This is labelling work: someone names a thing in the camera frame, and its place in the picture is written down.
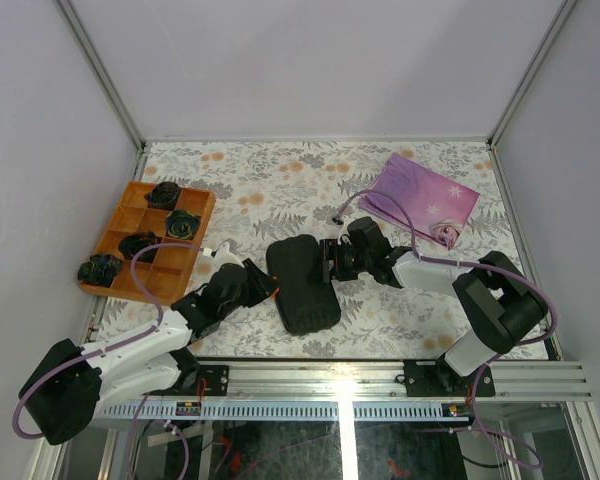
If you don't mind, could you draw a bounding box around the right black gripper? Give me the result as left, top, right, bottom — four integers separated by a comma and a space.
308, 241, 372, 285

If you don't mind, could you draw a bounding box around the black plastic tool case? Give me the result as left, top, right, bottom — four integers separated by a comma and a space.
266, 234, 341, 336

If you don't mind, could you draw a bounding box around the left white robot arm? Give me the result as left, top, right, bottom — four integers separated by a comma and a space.
17, 259, 278, 445

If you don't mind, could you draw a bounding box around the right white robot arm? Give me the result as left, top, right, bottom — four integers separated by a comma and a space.
319, 217, 549, 395

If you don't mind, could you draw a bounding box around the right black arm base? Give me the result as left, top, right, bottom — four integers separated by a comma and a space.
403, 359, 478, 398

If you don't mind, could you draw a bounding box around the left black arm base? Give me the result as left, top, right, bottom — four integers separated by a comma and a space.
173, 364, 230, 398

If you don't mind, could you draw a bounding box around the orange compartment tray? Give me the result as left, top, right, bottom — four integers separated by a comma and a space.
78, 181, 215, 306

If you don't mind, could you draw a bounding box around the dark rolled band middle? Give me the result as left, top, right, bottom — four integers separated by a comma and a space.
165, 210, 200, 240

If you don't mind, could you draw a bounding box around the dark rolled band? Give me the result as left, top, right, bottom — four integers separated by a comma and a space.
118, 231, 161, 261
165, 210, 200, 240
144, 181, 181, 211

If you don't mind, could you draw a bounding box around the purple printed pouch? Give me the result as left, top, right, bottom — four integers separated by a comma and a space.
359, 154, 479, 250

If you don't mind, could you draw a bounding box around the dark rolled band top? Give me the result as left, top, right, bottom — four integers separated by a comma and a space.
144, 181, 181, 211

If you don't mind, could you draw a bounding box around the dark rolled band lower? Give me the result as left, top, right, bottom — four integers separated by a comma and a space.
118, 231, 161, 261

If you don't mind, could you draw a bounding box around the dark rolled band outside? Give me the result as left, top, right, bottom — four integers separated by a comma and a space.
77, 253, 123, 288

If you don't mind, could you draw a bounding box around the aluminium front rail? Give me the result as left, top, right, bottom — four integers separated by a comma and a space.
95, 361, 592, 421

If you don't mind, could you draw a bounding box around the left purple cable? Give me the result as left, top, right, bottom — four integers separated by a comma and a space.
12, 242, 216, 480

